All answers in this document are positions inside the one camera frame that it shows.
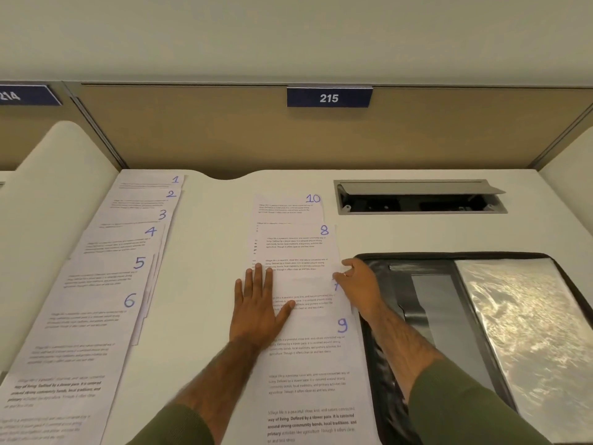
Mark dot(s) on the white printed paper sheet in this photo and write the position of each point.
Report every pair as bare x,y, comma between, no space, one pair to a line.
315,291
315,375
296,245
287,212

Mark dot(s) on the blue number sign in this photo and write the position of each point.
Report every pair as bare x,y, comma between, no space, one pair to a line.
329,98
23,95

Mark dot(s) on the olive green left sleeve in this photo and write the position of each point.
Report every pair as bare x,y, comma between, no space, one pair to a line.
180,428

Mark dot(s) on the person's left forearm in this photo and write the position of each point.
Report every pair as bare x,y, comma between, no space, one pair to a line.
222,380

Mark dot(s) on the clear plastic sleeve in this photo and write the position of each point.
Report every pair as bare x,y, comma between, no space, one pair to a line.
523,329

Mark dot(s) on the person's right thumb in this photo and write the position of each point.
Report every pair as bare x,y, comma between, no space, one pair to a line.
342,275

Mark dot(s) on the person's left hand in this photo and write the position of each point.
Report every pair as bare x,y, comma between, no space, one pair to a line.
255,319

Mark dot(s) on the beige fabric partition panel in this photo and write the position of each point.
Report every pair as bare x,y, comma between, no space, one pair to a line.
208,134
18,134

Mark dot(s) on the person's right hand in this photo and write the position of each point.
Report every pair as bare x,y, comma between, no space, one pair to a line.
363,287

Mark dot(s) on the person's right forearm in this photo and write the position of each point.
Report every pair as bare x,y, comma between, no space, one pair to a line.
398,347

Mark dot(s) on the black zip document folder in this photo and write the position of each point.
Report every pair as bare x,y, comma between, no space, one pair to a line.
384,412

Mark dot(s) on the person's left little finger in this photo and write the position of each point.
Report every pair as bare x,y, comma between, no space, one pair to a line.
240,295

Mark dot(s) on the person's left thumb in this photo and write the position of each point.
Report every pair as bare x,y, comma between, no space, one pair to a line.
284,312

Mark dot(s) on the person's left middle finger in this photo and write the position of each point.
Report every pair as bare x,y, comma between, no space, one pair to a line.
258,282

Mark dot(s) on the olive green right sleeve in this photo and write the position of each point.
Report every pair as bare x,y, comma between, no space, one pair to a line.
468,412

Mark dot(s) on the fanned row of printed pages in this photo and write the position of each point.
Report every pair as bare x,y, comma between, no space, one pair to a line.
102,319

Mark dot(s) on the white desk side divider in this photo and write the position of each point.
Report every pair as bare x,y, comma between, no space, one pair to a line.
570,180
55,203

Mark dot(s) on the olive green sleeve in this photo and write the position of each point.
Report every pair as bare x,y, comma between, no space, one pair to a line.
180,428
468,412

